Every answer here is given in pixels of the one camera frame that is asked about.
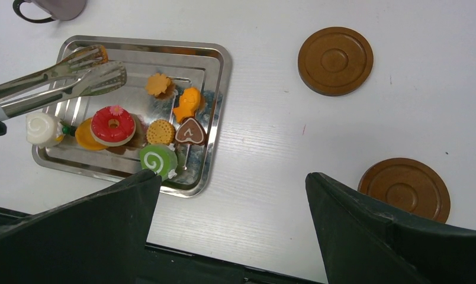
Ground brown wooden coaster near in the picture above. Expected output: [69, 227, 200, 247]
[358, 157, 451, 223]

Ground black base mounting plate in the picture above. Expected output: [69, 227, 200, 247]
[135, 243, 313, 283]

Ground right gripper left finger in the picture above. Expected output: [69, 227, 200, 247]
[0, 170, 161, 283]

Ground grey purple mug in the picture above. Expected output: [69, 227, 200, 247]
[12, 0, 88, 24]

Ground orange fish cake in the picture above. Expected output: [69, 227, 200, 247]
[173, 87, 202, 124]

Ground round tan biscuit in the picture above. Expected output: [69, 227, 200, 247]
[146, 120, 175, 145]

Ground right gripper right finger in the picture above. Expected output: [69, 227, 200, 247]
[305, 172, 476, 283]

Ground orange flower cookie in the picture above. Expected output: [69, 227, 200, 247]
[145, 73, 172, 97]

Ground orange round cake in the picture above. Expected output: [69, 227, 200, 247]
[75, 118, 108, 151]

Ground brown wooden coaster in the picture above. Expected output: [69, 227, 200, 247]
[358, 157, 451, 223]
[297, 27, 374, 96]

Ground metal serving tongs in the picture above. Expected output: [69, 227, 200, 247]
[0, 45, 127, 121]

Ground brown heart cookie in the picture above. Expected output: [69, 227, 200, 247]
[175, 117, 207, 145]

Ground red frosted donut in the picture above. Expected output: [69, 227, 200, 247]
[90, 105, 137, 147]

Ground green swiss roll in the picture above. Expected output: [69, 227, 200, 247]
[139, 144, 178, 181]

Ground white swiss roll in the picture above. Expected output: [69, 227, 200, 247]
[25, 112, 65, 148]

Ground brown wooden coaster far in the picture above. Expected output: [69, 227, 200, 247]
[297, 27, 374, 96]

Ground stainless steel tray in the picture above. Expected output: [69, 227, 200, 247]
[32, 35, 231, 198]

